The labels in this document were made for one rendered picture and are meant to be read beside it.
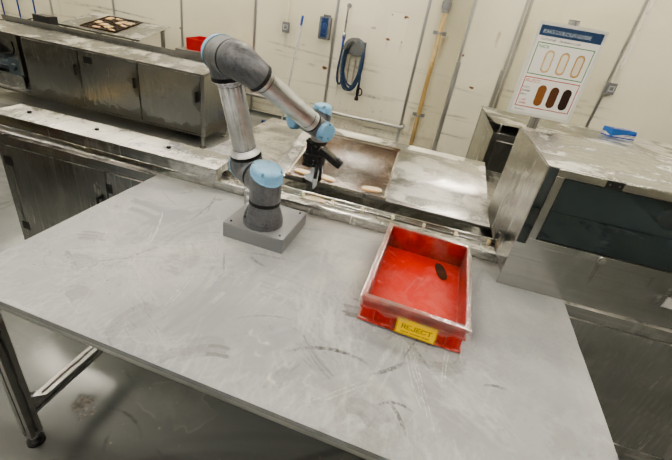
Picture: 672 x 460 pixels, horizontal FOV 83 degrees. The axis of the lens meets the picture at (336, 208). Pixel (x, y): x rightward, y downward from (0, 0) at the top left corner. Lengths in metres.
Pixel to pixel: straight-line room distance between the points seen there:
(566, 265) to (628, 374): 0.57
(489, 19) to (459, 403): 4.31
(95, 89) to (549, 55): 4.41
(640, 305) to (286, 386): 1.27
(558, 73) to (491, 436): 1.77
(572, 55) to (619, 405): 1.60
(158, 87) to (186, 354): 3.75
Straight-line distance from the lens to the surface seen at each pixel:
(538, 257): 1.55
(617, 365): 1.94
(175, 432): 1.95
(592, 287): 1.67
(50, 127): 2.33
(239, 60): 1.22
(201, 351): 1.11
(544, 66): 2.31
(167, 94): 4.54
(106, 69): 4.96
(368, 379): 1.08
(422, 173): 2.05
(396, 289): 1.36
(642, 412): 2.15
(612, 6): 5.49
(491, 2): 4.94
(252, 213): 1.41
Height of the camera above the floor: 1.66
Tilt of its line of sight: 28 degrees down
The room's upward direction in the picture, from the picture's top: 10 degrees clockwise
